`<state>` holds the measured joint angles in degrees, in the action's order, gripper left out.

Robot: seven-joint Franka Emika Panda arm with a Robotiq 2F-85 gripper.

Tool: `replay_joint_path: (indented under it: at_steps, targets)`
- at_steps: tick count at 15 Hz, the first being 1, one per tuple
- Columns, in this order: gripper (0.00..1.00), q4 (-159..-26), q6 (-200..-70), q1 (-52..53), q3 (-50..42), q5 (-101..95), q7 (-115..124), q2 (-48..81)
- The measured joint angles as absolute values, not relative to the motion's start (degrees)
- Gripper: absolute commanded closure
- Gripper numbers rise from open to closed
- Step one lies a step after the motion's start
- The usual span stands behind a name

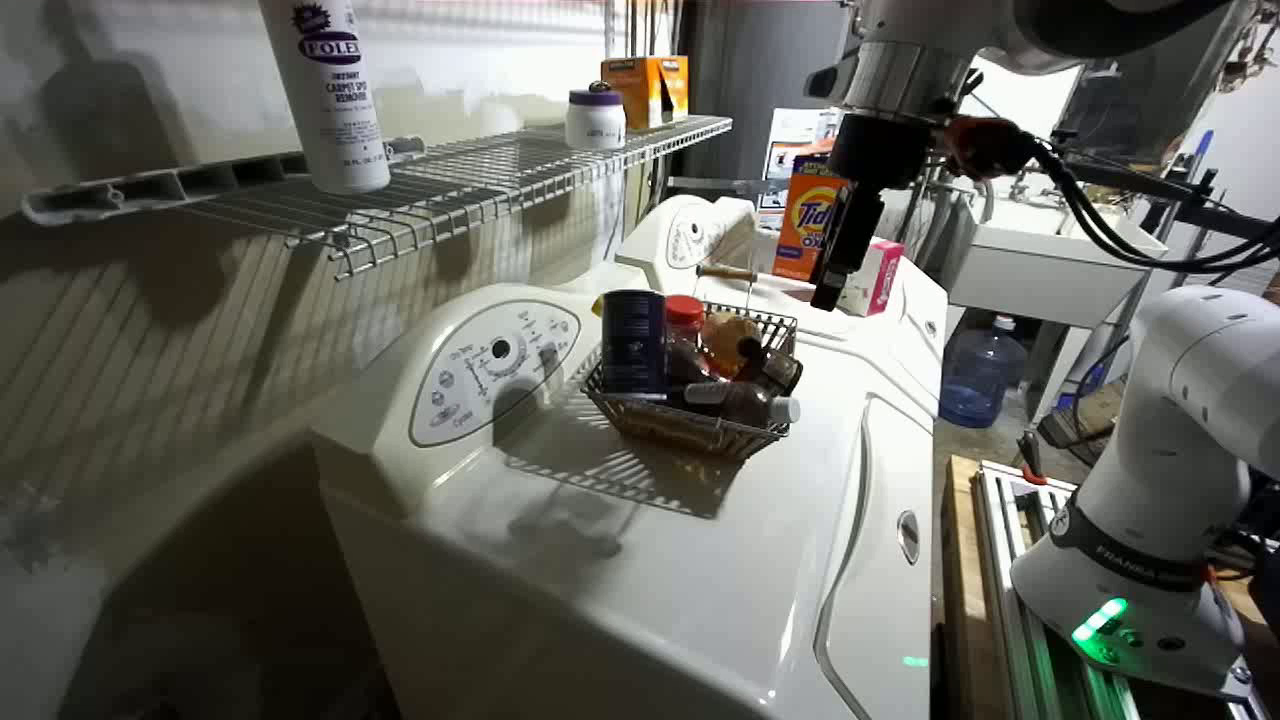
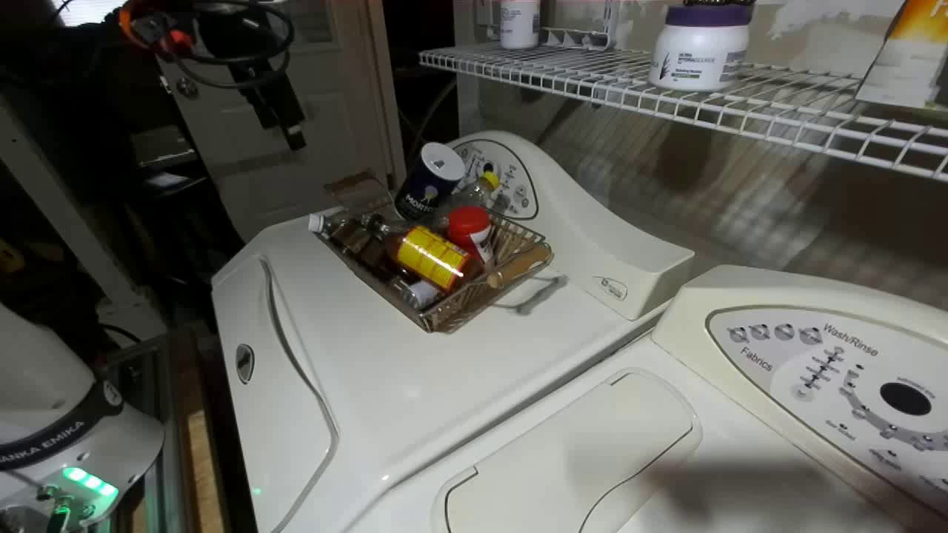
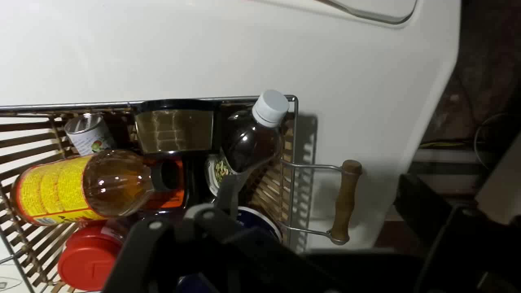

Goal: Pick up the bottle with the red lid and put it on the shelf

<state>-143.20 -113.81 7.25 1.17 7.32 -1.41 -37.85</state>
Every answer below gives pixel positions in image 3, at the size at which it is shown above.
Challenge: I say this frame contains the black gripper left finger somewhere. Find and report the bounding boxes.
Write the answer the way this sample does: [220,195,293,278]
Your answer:
[102,172,306,293]

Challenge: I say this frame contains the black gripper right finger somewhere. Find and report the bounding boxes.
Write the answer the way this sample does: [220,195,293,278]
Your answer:
[396,172,521,293]

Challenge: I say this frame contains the vinegar bottle with yellow label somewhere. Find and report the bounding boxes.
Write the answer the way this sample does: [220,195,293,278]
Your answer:
[10,148,187,227]

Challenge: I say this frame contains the dark bottle with white cap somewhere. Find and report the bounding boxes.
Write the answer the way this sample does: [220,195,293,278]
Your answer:
[207,87,291,198]

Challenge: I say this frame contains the dark glass jar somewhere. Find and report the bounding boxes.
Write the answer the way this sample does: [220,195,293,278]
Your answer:
[132,97,223,156]

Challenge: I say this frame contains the small can with silver top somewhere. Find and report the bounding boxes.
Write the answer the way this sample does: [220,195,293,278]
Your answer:
[63,112,117,157]

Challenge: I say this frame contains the white washing machine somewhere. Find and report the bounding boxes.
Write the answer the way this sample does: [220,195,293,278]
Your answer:
[0,0,462,257]

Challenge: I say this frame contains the wire basket with wooden handles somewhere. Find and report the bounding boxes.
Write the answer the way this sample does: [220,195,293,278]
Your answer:
[0,94,365,293]

